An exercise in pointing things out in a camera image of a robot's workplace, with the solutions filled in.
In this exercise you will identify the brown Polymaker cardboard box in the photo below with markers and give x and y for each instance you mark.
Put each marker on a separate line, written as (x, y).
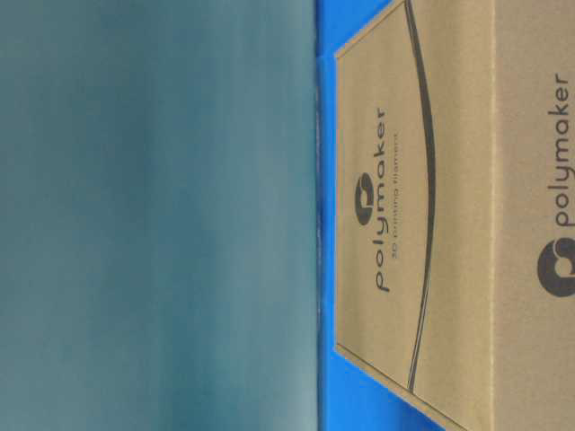
(454, 224)

